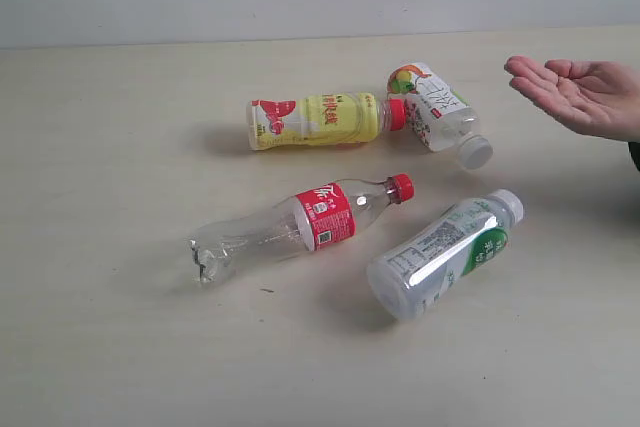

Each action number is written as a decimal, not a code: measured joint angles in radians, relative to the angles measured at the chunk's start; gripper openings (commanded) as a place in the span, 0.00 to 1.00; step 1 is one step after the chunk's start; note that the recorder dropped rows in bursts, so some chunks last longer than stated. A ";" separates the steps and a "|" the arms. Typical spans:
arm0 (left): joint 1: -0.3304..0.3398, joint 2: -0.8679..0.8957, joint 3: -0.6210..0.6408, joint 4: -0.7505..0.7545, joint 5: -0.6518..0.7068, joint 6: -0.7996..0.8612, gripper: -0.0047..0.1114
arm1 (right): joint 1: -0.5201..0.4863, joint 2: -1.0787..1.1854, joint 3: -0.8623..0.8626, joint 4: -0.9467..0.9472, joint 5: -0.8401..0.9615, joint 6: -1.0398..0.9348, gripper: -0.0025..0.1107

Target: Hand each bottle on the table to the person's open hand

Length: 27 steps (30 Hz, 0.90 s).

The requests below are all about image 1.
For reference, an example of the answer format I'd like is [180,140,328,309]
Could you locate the green label bottle white cap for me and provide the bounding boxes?
[366,189,524,321]

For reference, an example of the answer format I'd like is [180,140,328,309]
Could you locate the dark sleeve forearm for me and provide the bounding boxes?
[628,142,640,170]

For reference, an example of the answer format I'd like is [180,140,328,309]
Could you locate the clear cola bottle red label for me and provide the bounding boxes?
[190,174,415,286]

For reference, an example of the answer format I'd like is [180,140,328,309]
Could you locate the yellow drink bottle red cap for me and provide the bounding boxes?
[246,92,406,151]

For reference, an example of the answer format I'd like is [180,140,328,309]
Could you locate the open human hand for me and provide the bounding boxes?
[504,56,639,142]

